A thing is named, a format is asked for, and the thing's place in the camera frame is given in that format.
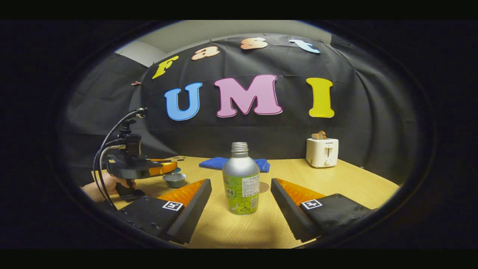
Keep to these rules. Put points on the white toaster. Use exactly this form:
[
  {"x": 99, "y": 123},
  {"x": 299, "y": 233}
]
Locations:
[{"x": 322, "y": 153}]

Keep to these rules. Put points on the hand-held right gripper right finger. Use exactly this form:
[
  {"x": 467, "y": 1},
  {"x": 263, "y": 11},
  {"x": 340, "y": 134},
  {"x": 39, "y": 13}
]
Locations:
[{"x": 289, "y": 213}]

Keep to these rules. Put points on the round brown coaster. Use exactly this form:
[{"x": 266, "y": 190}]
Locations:
[{"x": 264, "y": 187}]

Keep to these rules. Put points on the silver water bottle green label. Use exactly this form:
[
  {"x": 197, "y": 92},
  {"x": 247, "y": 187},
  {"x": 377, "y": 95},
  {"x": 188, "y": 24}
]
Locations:
[{"x": 241, "y": 175}]

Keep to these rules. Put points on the black backdrop cloth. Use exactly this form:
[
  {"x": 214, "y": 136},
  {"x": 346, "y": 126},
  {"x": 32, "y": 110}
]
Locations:
[{"x": 280, "y": 134}]

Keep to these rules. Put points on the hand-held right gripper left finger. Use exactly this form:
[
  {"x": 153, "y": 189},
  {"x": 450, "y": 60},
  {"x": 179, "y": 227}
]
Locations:
[{"x": 192, "y": 213}]

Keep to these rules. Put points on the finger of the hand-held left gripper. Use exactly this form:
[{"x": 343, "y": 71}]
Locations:
[
  {"x": 162, "y": 161},
  {"x": 162, "y": 169}
]

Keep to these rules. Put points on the bread slice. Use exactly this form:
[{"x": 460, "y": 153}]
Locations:
[{"x": 318, "y": 135}]

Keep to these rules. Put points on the blue towel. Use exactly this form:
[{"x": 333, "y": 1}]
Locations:
[{"x": 211, "y": 163}]

